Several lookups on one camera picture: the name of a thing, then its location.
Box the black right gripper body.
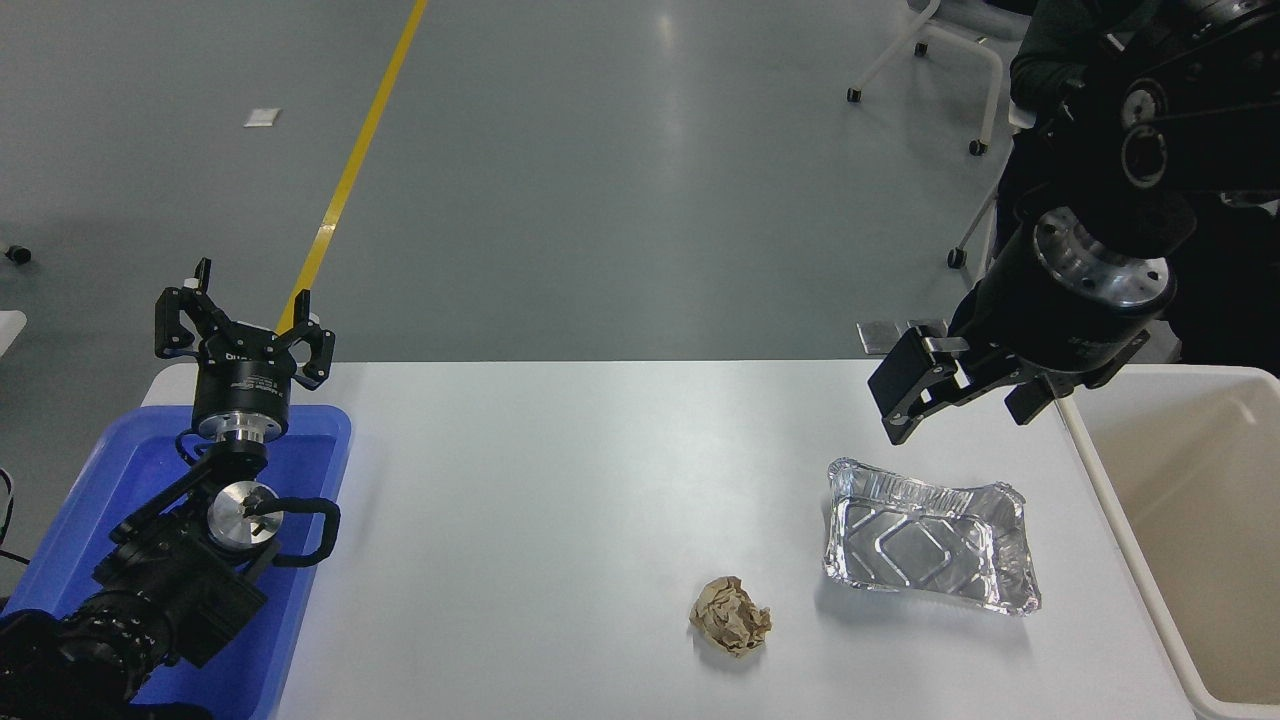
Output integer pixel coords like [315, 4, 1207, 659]
[948, 225, 1169, 377]

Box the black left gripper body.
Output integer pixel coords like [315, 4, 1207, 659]
[191, 326, 299, 429]

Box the silver foil tray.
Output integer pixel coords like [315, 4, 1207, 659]
[823, 457, 1043, 616]

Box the blue plastic tray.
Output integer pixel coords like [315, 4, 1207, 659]
[0, 404, 353, 720]

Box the large pale bin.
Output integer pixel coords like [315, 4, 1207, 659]
[1055, 365, 1280, 720]

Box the person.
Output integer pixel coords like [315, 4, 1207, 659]
[985, 0, 1280, 379]

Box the crumpled tan paper ball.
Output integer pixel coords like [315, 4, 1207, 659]
[688, 576, 774, 659]

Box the thin black cable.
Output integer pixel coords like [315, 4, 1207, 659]
[0, 468, 31, 566]

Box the white wheeled chair frame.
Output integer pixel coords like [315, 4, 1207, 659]
[846, 0, 1006, 157]

